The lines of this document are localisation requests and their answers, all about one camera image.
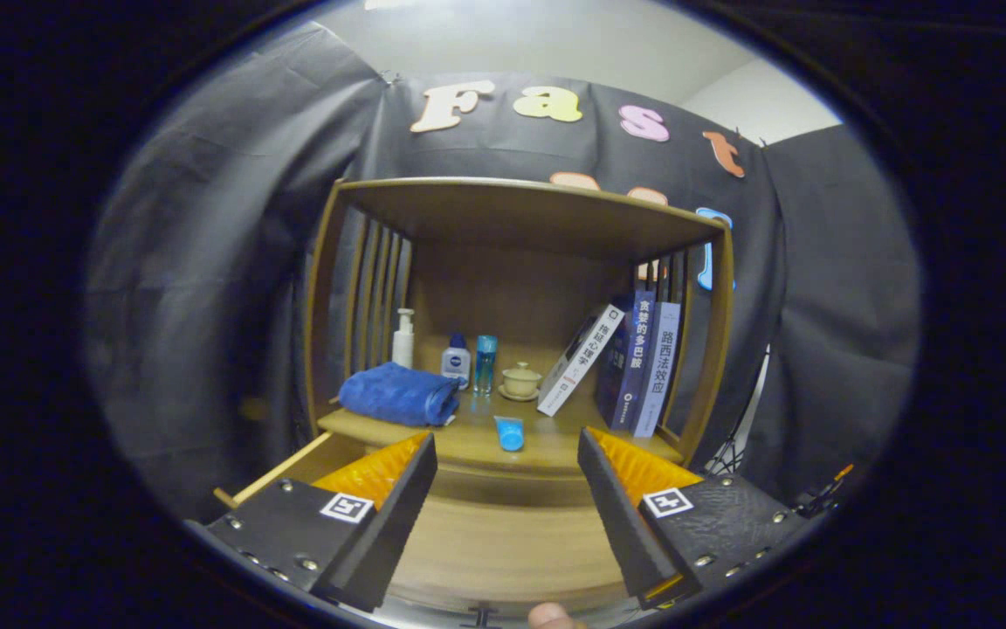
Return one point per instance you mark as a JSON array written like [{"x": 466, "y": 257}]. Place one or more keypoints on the black tripod stand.
[{"x": 730, "y": 454}]

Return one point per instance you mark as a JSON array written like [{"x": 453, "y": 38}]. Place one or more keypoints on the white bottle with blue cap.
[{"x": 456, "y": 362}]

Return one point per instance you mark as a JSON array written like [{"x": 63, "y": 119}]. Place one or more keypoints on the white pump bottle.
[{"x": 403, "y": 349}]

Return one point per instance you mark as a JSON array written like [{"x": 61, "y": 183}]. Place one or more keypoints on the clear blue bottle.
[{"x": 485, "y": 365}]

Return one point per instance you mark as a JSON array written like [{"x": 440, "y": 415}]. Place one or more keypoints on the dark blue book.
[{"x": 634, "y": 367}]

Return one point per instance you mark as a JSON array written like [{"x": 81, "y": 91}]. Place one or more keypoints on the wooden drawer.
[{"x": 503, "y": 542}]

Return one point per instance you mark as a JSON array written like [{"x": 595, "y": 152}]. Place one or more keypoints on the blue white tube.
[{"x": 510, "y": 434}]

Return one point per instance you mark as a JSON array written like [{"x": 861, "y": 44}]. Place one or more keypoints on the beige lidded teacup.
[{"x": 520, "y": 382}]

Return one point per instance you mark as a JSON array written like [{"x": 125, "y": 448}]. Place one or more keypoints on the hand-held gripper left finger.
[{"x": 398, "y": 524}]

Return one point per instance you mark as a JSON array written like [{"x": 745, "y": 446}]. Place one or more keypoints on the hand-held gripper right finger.
[{"x": 618, "y": 515}]

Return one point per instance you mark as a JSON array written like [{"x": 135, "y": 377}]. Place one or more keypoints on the rolled blue towel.
[{"x": 398, "y": 395}]

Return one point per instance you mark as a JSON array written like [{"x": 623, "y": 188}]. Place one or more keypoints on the white book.
[{"x": 580, "y": 362}]

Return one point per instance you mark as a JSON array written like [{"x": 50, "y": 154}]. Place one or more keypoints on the black backdrop cloth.
[{"x": 206, "y": 262}]

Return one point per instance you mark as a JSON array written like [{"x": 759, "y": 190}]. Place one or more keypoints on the wooden countertop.
[{"x": 477, "y": 441}]

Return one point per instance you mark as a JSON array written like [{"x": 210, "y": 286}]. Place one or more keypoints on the black orange device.
[{"x": 826, "y": 496}]

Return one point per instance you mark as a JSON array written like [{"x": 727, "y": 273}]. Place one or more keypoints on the pale lavender book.
[{"x": 660, "y": 367}]

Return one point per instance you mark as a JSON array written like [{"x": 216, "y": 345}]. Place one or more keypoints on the wooden cabinet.
[{"x": 520, "y": 214}]

